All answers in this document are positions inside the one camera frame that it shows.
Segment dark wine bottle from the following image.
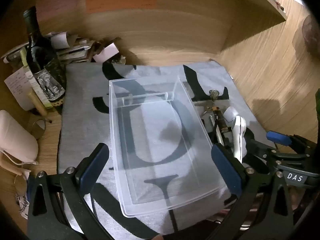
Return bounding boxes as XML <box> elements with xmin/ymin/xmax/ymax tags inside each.
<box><xmin>23</xmin><ymin>6</ymin><xmax>67</xmax><ymax>103</ymax></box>

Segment pile of papers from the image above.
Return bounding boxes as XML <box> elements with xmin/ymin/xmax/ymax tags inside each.
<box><xmin>45</xmin><ymin>31</ymin><xmax>125</xmax><ymax>64</ymax></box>

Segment cream rolled paper stick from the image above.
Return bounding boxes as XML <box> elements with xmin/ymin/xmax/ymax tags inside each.
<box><xmin>27</xmin><ymin>92</ymin><xmax>48</xmax><ymax>117</ymax></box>

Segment white fabric pouch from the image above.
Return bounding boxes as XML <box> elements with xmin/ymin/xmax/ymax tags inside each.
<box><xmin>0</xmin><ymin>109</ymin><xmax>39</xmax><ymax>167</ymax></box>

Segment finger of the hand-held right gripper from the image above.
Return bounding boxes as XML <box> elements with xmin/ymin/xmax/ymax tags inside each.
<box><xmin>266</xmin><ymin>131</ymin><xmax>300</xmax><ymax>152</ymax></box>
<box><xmin>244</xmin><ymin>127</ymin><xmax>277</xmax><ymax>162</ymax></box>

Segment pink sticky note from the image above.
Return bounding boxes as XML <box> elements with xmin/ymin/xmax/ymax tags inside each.
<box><xmin>36</xmin><ymin>0</ymin><xmax>87</xmax><ymax>18</ymax></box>

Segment white plastic handle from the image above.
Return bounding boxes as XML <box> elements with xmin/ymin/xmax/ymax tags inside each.
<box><xmin>231</xmin><ymin>115</ymin><xmax>248</xmax><ymax>163</ymax></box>

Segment orange sticky note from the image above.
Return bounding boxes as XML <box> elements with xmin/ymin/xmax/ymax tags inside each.
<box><xmin>85</xmin><ymin>0</ymin><xmax>158</xmax><ymax>14</ymax></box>

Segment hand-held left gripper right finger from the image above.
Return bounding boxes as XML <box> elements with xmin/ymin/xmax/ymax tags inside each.
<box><xmin>205</xmin><ymin>142</ymin><xmax>297</xmax><ymax>240</ymax></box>

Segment grey mat with black letters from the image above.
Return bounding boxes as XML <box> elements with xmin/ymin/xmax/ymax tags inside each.
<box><xmin>57</xmin><ymin>59</ymin><xmax>277</xmax><ymax>239</ymax></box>

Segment white handwritten note paper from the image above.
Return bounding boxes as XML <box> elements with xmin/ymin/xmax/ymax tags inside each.
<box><xmin>4</xmin><ymin>66</ymin><xmax>38</xmax><ymax>110</ymax></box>

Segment wooden shelf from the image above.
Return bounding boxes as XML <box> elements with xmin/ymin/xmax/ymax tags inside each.
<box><xmin>220</xmin><ymin>0</ymin><xmax>288</xmax><ymax>52</ymax></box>

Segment clear plastic storage box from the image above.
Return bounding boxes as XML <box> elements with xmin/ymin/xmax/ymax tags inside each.
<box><xmin>109</xmin><ymin>74</ymin><xmax>227</xmax><ymax>217</ymax></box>

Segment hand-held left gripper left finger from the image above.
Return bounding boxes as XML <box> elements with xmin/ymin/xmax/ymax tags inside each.
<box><xmin>27</xmin><ymin>142</ymin><xmax>110</xmax><ymax>240</ymax></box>

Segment dark round object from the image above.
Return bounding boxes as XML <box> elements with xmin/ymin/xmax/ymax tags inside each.
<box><xmin>302</xmin><ymin>14</ymin><xmax>320</xmax><ymax>60</ymax></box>

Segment eyeglasses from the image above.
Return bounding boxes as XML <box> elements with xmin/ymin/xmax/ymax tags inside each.
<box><xmin>14</xmin><ymin>172</ymin><xmax>29</xmax><ymax>198</ymax></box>

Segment white earbud case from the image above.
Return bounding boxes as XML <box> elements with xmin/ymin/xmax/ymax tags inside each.
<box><xmin>223</xmin><ymin>106</ymin><xmax>239</xmax><ymax>124</ymax></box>

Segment white paper roll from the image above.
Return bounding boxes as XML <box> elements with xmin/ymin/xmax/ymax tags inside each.
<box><xmin>51</xmin><ymin>32</ymin><xmax>70</xmax><ymax>49</ymax></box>
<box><xmin>93</xmin><ymin>42</ymin><xmax>119</xmax><ymax>63</ymax></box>

